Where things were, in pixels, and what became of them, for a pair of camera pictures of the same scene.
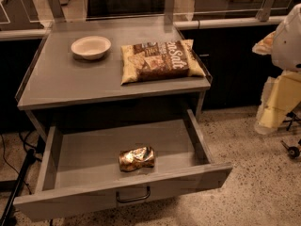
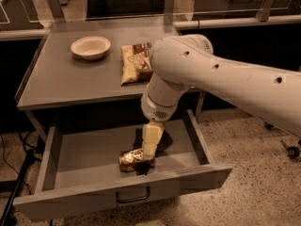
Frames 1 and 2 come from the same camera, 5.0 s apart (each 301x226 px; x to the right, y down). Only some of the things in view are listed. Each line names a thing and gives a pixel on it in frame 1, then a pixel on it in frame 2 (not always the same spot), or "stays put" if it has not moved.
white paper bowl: (91, 47) stays put
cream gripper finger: (280, 94) → (159, 103)
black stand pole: (30, 159) stays put
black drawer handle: (133, 199) stays put
